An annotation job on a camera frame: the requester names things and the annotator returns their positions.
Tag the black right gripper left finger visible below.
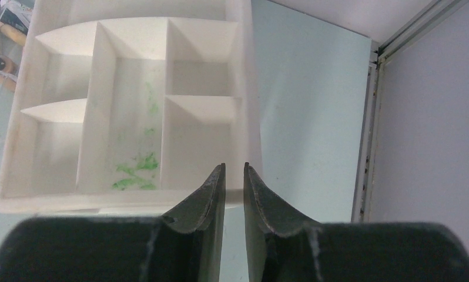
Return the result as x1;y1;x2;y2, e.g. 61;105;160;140
0;164;226;281

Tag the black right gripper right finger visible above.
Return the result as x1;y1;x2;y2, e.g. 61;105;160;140
243;163;469;281

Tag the white plastic drawer organizer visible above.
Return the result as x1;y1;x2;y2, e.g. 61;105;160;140
0;1;262;213

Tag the clear acrylic drawer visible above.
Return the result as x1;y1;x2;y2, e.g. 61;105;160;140
0;1;34;166

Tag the black makeup pencil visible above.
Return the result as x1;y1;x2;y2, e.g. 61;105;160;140
0;8;29;35

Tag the beige concealer stick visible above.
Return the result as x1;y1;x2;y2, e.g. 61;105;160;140
0;21;26;47

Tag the aluminium frame rail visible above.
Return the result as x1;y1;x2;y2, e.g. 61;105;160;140
351;0;467;223

